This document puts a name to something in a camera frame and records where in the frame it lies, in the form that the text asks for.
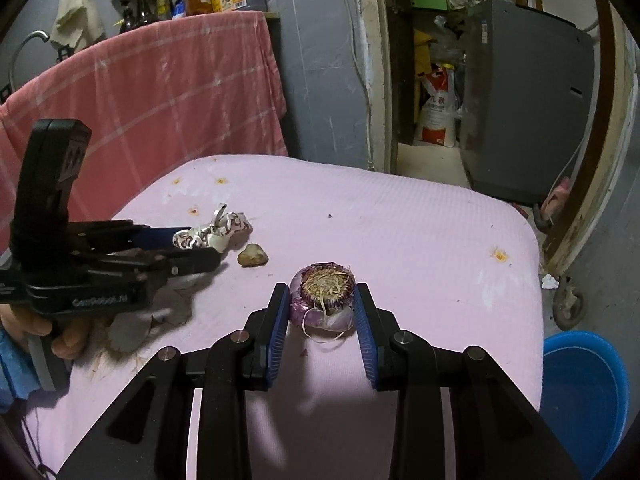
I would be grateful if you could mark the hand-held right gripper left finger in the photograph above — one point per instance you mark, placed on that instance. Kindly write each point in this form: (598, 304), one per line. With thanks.
(277, 340)

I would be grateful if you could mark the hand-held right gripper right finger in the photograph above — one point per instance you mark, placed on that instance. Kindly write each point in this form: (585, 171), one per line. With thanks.
(367, 340)

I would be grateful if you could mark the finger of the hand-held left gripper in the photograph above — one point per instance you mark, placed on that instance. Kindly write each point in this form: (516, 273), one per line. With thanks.
(195, 261)
(155, 237)

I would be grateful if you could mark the white brown patterned wrapper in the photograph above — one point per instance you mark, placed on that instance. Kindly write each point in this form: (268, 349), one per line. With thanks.
(235, 222)

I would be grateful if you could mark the purple onion end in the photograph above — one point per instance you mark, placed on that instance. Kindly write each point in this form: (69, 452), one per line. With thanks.
(325, 285)

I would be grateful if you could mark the person's left forearm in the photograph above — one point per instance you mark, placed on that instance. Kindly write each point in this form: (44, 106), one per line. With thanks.
(15, 375)

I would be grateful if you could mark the person's left hand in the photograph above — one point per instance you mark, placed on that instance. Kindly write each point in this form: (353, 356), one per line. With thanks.
(72, 337)

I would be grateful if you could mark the pale onion skins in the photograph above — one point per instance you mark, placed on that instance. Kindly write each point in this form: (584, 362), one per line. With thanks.
(130, 332)

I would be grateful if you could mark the pink plaid cloth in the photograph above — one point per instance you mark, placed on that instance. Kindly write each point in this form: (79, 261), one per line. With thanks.
(175, 95)

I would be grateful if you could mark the metal faucet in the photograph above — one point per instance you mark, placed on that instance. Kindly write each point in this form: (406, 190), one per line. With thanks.
(37, 35)

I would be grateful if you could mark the beige hanging cloth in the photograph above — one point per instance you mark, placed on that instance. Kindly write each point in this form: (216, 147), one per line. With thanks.
(75, 15)

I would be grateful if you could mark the dark glass bottle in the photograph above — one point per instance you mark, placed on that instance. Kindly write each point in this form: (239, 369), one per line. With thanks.
(146, 12)
(128, 22)

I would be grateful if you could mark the white crumpled paper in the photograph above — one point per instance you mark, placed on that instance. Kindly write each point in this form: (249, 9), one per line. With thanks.
(550, 281)

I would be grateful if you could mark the blue bottle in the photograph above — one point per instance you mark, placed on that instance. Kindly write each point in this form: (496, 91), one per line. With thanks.
(179, 5)

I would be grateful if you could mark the blue plastic bucket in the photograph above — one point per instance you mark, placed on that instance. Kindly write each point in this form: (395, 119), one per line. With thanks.
(585, 395)

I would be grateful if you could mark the white red sack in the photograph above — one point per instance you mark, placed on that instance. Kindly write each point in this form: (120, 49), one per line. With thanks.
(440, 115)

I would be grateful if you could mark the grey cabinet box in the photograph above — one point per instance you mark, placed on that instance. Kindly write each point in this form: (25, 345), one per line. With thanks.
(525, 100)

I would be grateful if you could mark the yellow bag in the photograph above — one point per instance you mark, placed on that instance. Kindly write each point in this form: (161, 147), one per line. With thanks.
(422, 52)

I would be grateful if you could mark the clear plastic bag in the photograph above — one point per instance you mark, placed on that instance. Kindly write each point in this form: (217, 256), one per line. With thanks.
(447, 42)

